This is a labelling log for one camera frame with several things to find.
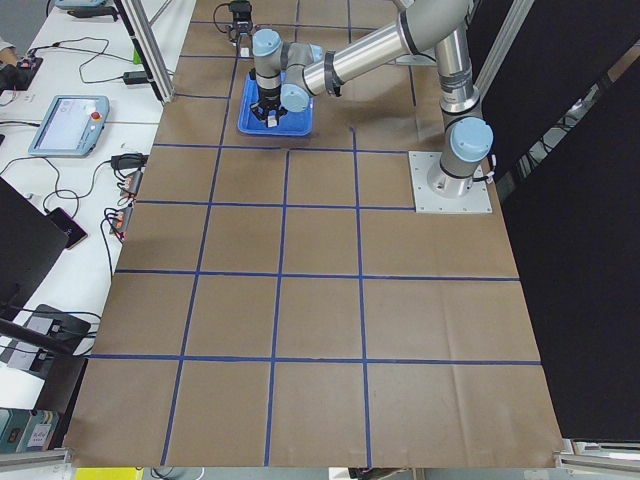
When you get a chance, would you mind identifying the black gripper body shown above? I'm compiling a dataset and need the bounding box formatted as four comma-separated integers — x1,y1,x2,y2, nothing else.
253,87,285,119
227,0,254,47

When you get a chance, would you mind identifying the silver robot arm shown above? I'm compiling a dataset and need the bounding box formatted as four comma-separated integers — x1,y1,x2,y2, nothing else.
250,1,494,198

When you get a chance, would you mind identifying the blue plastic tray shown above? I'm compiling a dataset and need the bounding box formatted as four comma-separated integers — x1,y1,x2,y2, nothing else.
236,70,316,138

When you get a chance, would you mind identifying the black power adapter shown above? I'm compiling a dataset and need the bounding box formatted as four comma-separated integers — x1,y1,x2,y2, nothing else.
122,71,149,85

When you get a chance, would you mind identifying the orange usb hub upper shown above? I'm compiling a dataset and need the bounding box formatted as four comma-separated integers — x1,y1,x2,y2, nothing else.
119,170,143,197

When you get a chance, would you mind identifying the orange usb hub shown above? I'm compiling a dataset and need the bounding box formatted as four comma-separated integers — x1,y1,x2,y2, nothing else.
106,206,133,241
119,170,143,197

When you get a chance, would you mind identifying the orange usb hub lower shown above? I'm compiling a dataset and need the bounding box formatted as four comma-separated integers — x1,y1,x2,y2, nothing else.
106,206,133,241

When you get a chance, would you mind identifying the teach pendant with screen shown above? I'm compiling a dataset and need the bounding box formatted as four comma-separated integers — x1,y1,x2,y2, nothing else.
28,95,110,157

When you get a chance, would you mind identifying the brown paper table mat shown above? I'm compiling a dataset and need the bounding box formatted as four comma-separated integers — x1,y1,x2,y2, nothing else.
65,1,562,468

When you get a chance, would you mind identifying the black monitor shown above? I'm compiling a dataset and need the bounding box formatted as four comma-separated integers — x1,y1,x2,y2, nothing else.
1,179,68,321

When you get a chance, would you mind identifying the aluminium frame post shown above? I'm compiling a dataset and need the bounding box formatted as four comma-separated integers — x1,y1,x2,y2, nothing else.
114,0,175,105

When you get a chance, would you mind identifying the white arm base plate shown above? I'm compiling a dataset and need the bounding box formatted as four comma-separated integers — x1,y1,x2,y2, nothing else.
408,151,493,215

